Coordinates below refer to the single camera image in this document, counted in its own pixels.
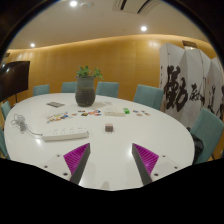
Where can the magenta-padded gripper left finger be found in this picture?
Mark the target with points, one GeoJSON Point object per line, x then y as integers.
{"type": "Point", "coordinates": [77, 156]}

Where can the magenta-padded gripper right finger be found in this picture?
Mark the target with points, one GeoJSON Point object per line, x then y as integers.
{"type": "Point", "coordinates": [146, 157]}

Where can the white power strip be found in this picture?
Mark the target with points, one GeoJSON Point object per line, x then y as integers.
{"type": "Point", "coordinates": [65, 134]}

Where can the small pale sticker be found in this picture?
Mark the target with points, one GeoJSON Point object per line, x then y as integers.
{"type": "Point", "coordinates": [74, 114]}

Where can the dark yellow-printed sticker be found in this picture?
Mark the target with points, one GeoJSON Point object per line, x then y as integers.
{"type": "Point", "coordinates": [84, 114]}

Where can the colourful sticker sheet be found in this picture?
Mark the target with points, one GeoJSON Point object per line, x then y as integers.
{"type": "Point", "coordinates": [59, 116]}

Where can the small dark rectangular sticker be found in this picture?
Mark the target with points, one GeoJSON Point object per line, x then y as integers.
{"type": "Point", "coordinates": [81, 111]}

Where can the orange and blue oval sticker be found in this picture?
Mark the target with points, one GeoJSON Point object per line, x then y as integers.
{"type": "Point", "coordinates": [97, 114]}

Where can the blue and orange round sticker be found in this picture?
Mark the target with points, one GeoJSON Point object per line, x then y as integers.
{"type": "Point", "coordinates": [95, 111]}

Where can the small green box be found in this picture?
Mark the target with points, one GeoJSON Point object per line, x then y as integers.
{"type": "Point", "coordinates": [126, 110]}

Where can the grey flat booklet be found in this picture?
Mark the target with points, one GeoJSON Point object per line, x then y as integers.
{"type": "Point", "coordinates": [55, 104]}

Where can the teal chairs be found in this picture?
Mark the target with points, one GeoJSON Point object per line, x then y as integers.
{"type": "Point", "coordinates": [148, 96]}

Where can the green plant in grey vase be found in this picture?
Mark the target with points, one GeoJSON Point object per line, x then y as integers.
{"type": "Point", "coordinates": [85, 93]}

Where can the white calligraphy folding screen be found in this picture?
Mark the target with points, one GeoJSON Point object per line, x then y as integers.
{"type": "Point", "coordinates": [186, 83]}

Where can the black television on stand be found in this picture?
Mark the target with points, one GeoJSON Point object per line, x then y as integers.
{"type": "Point", "coordinates": [15, 78]}

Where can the round ceiling lights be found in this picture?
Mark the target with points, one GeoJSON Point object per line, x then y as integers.
{"type": "Point", "coordinates": [143, 28]}

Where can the white ceiling air vent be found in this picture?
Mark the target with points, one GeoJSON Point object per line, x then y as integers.
{"type": "Point", "coordinates": [133, 6]}

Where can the round white ceiling sensor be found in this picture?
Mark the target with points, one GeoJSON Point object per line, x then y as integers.
{"type": "Point", "coordinates": [87, 4]}

